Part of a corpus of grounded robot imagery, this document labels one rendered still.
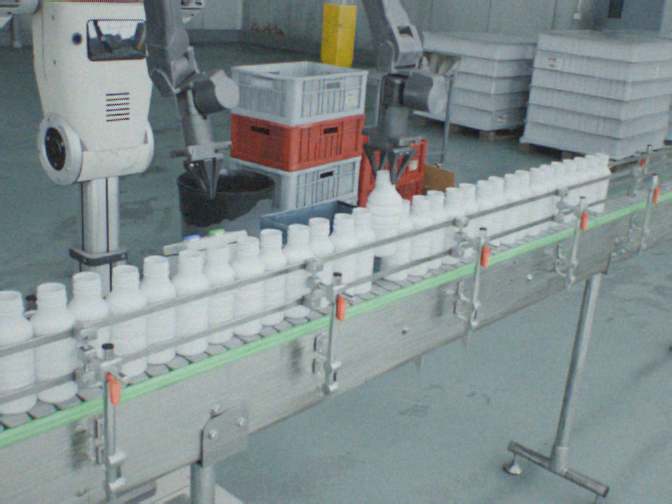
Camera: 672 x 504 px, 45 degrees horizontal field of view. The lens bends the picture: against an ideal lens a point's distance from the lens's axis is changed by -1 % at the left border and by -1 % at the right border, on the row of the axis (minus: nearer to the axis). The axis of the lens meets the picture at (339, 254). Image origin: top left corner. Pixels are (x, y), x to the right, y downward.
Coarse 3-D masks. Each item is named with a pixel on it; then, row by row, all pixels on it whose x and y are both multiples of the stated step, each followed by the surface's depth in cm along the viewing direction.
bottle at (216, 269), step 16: (208, 256) 132; (224, 256) 132; (208, 272) 132; (224, 272) 133; (208, 304) 133; (224, 304) 134; (208, 320) 134; (224, 320) 135; (208, 336) 135; (224, 336) 136
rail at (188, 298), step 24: (552, 192) 206; (624, 192) 240; (480, 216) 183; (552, 216) 210; (384, 240) 159; (408, 264) 168; (216, 288) 130; (144, 312) 120; (264, 312) 140; (48, 336) 109; (72, 336) 112; (192, 336) 129; (48, 384) 112
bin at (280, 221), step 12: (324, 204) 240; (336, 204) 244; (348, 204) 241; (264, 216) 223; (276, 216) 227; (288, 216) 230; (300, 216) 234; (312, 216) 238; (324, 216) 242; (264, 228) 222; (276, 228) 219; (468, 336) 214; (420, 360) 201; (420, 372) 202
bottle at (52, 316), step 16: (48, 288) 113; (64, 288) 112; (48, 304) 110; (64, 304) 112; (32, 320) 111; (48, 320) 111; (64, 320) 112; (48, 352) 111; (64, 352) 112; (48, 368) 112; (64, 368) 113; (64, 384) 114; (48, 400) 114; (64, 400) 115
